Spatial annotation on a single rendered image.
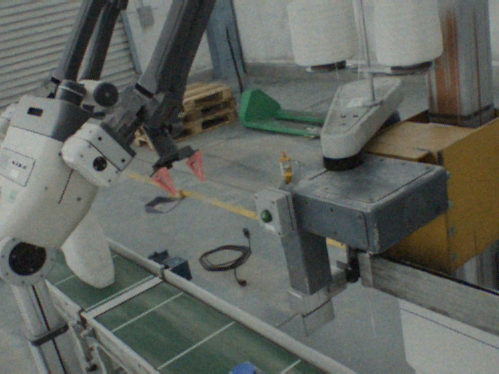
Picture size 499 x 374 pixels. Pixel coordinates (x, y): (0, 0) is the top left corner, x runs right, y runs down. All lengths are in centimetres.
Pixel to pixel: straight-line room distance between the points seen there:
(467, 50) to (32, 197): 110
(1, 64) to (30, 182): 721
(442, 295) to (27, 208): 100
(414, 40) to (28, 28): 781
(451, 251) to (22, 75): 779
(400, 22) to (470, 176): 41
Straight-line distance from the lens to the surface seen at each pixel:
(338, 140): 133
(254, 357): 244
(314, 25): 151
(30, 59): 888
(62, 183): 158
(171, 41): 147
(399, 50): 135
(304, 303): 144
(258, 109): 702
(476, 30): 158
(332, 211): 123
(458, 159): 146
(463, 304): 134
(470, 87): 157
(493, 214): 163
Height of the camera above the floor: 181
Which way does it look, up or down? 20 degrees down
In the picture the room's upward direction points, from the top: 12 degrees counter-clockwise
